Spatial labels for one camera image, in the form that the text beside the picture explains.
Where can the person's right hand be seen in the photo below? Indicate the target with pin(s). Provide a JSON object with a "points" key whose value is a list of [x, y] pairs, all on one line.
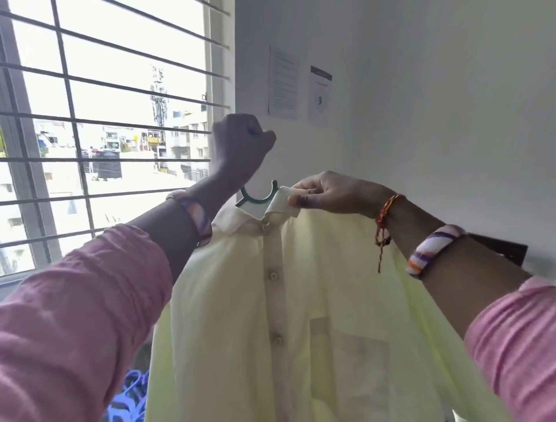
{"points": [[339, 193]]}

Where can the person's left hand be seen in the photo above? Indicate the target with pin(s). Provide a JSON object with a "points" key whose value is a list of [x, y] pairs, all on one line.
{"points": [[239, 148]]}

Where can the green plastic hanger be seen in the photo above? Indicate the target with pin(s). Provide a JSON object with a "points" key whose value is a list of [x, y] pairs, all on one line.
{"points": [[256, 198]]}

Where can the light yellow shirt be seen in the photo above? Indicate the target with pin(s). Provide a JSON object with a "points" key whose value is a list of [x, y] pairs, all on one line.
{"points": [[261, 348]]}

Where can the blue floral patterned garment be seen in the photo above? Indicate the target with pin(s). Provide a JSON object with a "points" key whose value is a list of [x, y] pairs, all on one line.
{"points": [[130, 400]]}

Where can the person's left forearm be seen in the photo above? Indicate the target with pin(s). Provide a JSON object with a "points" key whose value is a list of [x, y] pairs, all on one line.
{"points": [[187, 222]]}

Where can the person's right forearm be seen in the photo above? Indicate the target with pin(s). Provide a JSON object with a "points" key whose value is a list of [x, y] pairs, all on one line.
{"points": [[460, 261]]}

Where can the dark wooden bed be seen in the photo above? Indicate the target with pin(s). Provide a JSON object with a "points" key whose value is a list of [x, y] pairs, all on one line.
{"points": [[504, 248]]}

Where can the white framed window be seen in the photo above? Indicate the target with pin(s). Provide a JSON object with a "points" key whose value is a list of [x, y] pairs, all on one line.
{"points": [[217, 87]]}

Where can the striped orange purple bangle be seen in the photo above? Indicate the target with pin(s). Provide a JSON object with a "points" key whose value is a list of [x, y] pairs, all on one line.
{"points": [[195, 213]]}

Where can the plain white paper notice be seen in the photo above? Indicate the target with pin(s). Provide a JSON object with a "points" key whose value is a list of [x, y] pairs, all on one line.
{"points": [[283, 83]]}

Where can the white notice with dark header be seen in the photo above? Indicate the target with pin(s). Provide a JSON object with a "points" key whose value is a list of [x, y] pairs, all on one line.
{"points": [[320, 96]]}

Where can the striped white purple bangle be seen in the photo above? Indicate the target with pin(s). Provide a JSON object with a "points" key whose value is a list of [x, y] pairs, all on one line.
{"points": [[433, 248]]}

